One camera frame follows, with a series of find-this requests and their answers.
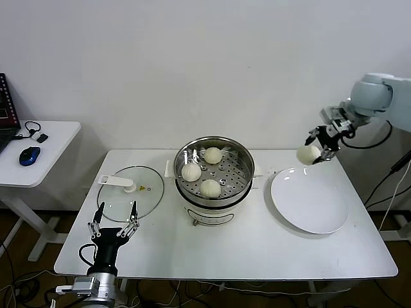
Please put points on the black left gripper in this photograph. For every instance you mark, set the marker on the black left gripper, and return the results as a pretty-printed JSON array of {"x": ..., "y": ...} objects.
[{"x": 107, "y": 250}]

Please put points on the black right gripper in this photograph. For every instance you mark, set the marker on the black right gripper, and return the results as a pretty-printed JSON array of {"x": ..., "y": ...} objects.
[{"x": 330, "y": 138}]

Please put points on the white steamed baozi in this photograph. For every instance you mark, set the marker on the white steamed baozi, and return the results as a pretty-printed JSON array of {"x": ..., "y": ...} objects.
[
  {"x": 213, "y": 155},
  {"x": 210, "y": 188},
  {"x": 191, "y": 172},
  {"x": 308, "y": 155}
]

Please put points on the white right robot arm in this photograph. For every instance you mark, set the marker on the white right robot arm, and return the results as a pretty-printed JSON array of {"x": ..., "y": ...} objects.
[{"x": 372, "y": 96}]

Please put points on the steel perforated steamer basket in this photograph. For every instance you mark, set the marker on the steel perforated steamer basket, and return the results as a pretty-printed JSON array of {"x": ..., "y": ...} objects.
[{"x": 247, "y": 163}]

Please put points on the white round plate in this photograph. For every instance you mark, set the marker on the white round plate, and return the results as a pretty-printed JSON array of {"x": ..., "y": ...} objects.
[{"x": 308, "y": 202}]

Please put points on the white table leg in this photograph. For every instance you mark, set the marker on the white table leg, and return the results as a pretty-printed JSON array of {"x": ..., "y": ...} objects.
[
  {"x": 313, "y": 295},
  {"x": 123, "y": 290}
]

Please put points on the white electric cooker base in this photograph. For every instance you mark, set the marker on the white electric cooker base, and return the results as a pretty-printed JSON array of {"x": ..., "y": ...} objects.
[{"x": 208, "y": 215}]

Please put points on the blue computer mouse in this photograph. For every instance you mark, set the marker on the blue computer mouse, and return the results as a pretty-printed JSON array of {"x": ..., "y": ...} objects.
[{"x": 29, "y": 155}]

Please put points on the small black device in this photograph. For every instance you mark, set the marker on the small black device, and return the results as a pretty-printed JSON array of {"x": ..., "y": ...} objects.
[{"x": 42, "y": 138}]

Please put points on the black and red laptop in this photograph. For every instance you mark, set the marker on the black and red laptop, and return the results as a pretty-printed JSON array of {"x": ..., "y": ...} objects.
[{"x": 6, "y": 134}]

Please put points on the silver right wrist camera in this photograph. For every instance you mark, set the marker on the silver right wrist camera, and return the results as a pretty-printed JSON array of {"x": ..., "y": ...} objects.
[{"x": 335, "y": 117}]

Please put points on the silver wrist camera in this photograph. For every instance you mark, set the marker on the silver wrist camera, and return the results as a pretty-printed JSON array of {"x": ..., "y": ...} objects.
[
  {"x": 82, "y": 285},
  {"x": 335, "y": 117}
]

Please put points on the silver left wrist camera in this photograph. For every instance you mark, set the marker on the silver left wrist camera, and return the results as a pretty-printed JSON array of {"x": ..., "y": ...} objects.
[{"x": 82, "y": 285}]

